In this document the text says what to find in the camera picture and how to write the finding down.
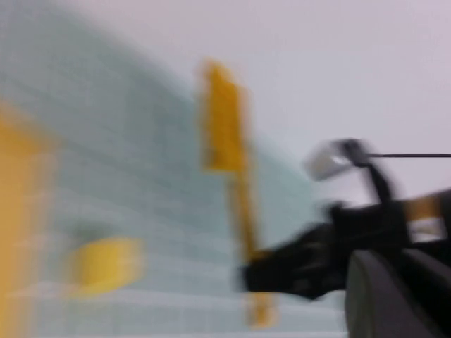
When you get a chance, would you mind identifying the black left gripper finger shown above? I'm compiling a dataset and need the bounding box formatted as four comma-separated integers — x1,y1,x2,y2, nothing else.
346,249,451,338

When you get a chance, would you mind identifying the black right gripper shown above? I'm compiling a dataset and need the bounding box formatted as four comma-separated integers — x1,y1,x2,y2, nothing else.
239,200,413,300

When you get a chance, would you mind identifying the yellow hand brush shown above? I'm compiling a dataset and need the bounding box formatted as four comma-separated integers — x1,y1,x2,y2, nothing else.
197,59,281,328

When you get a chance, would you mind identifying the small yellow foam cube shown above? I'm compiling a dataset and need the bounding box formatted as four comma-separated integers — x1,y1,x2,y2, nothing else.
66,237,147,295

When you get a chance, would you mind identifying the yellow plastic dustpan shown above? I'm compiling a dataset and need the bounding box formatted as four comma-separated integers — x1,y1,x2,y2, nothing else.
0,101,61,338

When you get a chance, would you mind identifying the teal grid-pattern tablecloth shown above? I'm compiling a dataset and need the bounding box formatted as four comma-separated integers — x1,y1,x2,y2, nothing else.
0,6,353,338

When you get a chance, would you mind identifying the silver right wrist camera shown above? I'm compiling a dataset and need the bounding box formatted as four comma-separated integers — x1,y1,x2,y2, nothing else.
302,139,369,182

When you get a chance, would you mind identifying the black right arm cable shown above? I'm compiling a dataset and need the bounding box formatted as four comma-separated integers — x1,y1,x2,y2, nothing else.
359,151,451,158

